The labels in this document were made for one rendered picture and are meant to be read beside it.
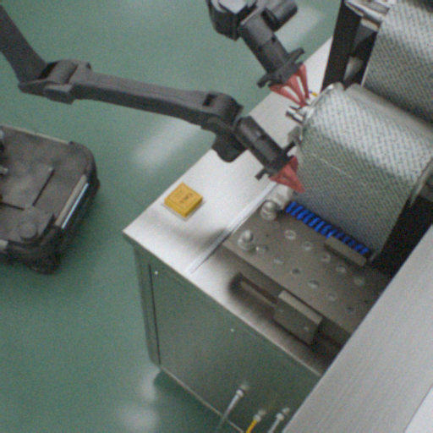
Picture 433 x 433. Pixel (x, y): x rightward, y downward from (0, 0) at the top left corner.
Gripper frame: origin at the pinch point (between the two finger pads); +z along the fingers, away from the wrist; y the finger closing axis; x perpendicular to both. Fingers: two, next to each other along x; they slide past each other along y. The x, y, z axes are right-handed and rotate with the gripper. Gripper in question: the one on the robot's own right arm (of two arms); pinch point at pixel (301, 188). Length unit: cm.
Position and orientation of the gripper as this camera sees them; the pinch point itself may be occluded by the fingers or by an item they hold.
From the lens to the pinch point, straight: 139.5
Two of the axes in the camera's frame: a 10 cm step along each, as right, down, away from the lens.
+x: 3.7, -2.7, -8.9
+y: -6.2, 6.4, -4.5
